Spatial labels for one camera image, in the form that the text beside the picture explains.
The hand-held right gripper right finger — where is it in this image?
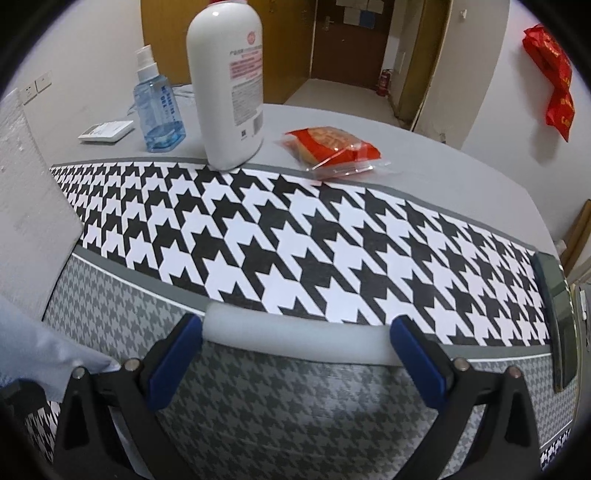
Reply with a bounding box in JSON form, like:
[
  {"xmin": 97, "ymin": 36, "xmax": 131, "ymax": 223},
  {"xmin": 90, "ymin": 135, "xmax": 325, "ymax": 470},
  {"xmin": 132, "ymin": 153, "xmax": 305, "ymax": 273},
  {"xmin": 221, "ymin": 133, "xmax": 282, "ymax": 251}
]
[{"xmin": 389, "ymin": 315, "xmax": 542, "ymax": 480}]

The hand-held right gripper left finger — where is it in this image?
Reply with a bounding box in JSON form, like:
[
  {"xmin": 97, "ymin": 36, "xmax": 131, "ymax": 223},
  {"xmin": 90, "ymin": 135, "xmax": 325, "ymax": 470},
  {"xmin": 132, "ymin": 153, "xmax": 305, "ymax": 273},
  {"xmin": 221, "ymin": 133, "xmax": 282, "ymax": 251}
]
[{"xmin": 53, "ymin": 313, "xmax": 204, "ymax": 480}]

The white foam tube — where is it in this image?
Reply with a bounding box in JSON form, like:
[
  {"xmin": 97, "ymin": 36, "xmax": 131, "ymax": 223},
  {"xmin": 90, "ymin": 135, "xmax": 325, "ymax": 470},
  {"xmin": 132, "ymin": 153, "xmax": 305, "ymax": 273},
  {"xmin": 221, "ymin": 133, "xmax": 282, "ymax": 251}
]
[{"xmin": 203, "ymin": 302, "xmax": 407, "ymax": 368}]

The white styrofoam box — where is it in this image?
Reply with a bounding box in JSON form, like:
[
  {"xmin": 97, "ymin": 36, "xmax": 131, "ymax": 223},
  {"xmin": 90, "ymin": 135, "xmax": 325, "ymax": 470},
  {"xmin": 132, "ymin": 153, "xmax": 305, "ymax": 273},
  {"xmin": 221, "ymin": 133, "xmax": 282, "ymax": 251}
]
[{"xmin": 0, "ymin": 88, "xmax": 85, "ymax": 324}]

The light blue plastic bag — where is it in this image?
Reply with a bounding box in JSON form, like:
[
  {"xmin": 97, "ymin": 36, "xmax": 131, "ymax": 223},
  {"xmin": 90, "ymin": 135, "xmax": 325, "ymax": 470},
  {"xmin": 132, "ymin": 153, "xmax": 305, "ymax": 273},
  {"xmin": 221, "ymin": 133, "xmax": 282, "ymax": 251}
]
[{"xmin": 0, "ymin": 295, "xmax": 122, "ymax": 403}]

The black smartphone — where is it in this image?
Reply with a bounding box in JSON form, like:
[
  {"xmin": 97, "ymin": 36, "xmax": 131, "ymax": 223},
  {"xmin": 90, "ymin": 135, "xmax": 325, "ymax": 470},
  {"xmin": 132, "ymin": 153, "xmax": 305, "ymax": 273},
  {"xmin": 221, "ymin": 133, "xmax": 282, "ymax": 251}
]
[{"xmin": 531, "ymin": 253, "xmax": 578, "ymax": 393}]

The houndstooth table mat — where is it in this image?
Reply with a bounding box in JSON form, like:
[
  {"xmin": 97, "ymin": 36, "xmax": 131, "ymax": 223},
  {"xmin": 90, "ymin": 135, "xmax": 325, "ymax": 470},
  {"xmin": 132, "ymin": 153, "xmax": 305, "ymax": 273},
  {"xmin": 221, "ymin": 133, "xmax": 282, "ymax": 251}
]
[{"xmin": 18, "ymin": 159, "xmax": 581, "ymax": 480}]

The red snack packet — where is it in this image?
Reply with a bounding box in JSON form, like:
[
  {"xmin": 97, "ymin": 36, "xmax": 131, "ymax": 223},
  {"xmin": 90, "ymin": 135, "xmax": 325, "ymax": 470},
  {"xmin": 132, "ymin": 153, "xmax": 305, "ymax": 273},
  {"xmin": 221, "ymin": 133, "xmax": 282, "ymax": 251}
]
[{"xmin": 283, "ymin": 124, "xmax": 393, "ymax": 181}]

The white remote control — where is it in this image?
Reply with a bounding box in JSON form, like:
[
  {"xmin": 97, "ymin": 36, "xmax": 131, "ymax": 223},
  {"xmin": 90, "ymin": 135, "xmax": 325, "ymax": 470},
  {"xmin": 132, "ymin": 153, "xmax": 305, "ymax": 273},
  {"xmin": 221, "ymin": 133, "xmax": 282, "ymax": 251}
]
[{"xmin": 78, "ymin": 120, "xmax": 135, "ymax": 143}]

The blue spray bottle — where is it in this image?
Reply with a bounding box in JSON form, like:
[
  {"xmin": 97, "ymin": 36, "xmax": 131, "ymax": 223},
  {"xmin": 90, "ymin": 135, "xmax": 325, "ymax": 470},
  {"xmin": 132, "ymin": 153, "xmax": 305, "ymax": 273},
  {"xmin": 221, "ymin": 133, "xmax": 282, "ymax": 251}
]
[{"xmin": 133, "ymin": 45, "xmax": 187, "ymax": 154}]

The white pump bottle red cap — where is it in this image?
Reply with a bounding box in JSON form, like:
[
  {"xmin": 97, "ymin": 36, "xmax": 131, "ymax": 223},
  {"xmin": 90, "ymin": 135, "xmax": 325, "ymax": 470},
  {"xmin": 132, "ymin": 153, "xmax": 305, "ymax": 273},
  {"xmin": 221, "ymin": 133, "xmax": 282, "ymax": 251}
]
[{"xmin": 186, "ymin": 0, "xmax": 265, "ymax": 171}]

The wooden side door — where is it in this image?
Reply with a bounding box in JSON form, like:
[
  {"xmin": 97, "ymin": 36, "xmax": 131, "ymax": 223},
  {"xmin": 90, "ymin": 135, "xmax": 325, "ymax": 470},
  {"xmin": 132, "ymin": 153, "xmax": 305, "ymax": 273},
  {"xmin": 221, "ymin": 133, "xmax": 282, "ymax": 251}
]
[{"xmin": 398, "ymin": 0, "xmax": 454, "ymax": 121}]

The dark brown entrance door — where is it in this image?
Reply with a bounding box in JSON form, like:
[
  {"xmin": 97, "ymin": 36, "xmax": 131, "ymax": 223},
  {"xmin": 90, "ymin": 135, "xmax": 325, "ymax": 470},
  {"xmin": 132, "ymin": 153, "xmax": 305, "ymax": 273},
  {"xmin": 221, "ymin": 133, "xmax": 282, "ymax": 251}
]
[{"xmin": 310, "ymin": 0, "xmax": 393, "ymax": 89}]

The red hanging bag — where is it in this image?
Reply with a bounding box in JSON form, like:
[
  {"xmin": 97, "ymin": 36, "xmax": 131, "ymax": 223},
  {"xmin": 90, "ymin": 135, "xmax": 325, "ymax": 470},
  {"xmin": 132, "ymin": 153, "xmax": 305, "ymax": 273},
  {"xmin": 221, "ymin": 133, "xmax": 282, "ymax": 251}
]
[{"xmin": 523, "ymin": 25, "xmax": 576, "ymax": 143}]

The wooden wardrobe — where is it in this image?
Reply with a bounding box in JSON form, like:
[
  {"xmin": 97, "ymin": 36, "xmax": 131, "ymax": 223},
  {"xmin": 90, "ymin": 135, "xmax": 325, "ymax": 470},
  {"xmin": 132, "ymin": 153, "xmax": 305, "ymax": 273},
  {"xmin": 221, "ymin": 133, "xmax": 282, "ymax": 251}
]
[{"xmin": 141, "ymin": 0, "xmax": 319, "ymax": 105}]

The blue paper notice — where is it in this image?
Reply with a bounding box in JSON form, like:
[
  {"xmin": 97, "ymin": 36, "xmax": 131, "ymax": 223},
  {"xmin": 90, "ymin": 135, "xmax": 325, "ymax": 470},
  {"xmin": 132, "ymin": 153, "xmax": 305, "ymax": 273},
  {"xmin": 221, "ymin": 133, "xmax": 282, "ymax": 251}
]
[{"xmin": 344, "ymin": 9, "xmax": 378, "ymax": 29}]

